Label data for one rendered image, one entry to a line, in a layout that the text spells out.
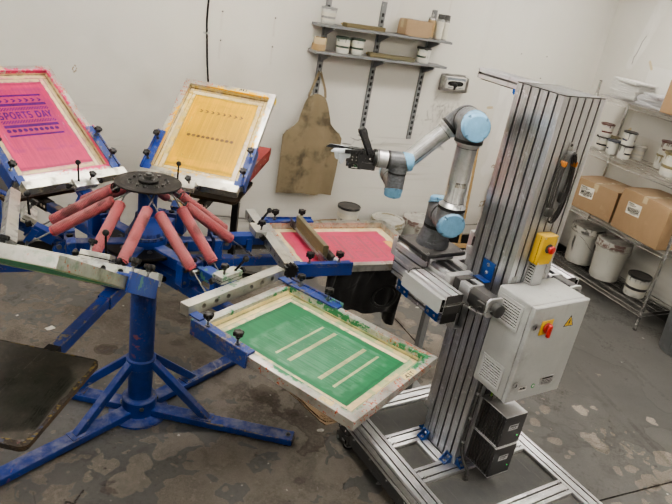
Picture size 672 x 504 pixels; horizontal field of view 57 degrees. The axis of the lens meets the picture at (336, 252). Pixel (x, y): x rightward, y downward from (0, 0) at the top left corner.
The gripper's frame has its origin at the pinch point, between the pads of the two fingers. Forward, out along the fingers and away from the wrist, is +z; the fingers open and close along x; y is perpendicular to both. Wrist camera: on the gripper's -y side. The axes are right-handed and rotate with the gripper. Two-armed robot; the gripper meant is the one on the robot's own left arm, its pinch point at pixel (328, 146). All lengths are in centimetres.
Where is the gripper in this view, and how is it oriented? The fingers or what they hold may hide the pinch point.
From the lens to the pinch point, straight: 252.3
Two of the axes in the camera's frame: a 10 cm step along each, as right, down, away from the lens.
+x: -1.2, -2.9, 9.5
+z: -9.8, -1.0, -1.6
